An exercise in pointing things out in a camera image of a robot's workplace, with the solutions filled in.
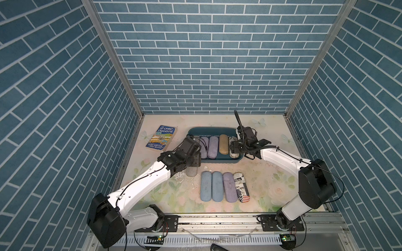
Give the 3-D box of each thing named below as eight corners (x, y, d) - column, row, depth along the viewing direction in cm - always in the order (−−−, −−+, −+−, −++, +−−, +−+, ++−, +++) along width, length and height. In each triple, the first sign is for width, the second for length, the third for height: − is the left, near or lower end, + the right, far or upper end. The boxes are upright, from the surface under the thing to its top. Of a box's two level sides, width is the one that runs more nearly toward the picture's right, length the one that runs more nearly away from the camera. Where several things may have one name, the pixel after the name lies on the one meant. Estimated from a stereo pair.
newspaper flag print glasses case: (238, 203, 82) (240, 201, 79) (232, 175, 92) (232, 173, 89) (249, 202, 83) (250, 200, 79) (241, 174, 93) (242, 171, 89)
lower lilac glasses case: (226, 203, 82) (227, 201, 79) (222, 175, 92) (223, 172, 89) (237, 202, 82) (238, 200, 80) (232, 174, 92) (233, 171, 90)
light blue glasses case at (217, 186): (211, 201, 83) (211, 199, 80) (211, 173, 93) (211, 171, 90) (224, 201, 83) (224, 199, 80) (222, 173, 93) (222, 171, 90)
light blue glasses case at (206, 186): (200, 202, 83) (199, 199, 79) (201, 174, 93) (200, 171, 90) (211, 202, 83) (212, 199, 80) (211, 174, 93) (211, 171, 90)
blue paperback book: (147, 147, 103) (146, 144, 101) (161, 126, 115) (160, 123, 113) (165, 152, 101) (164, 149, 99) (177, 130, 113) (176, 127, 110)
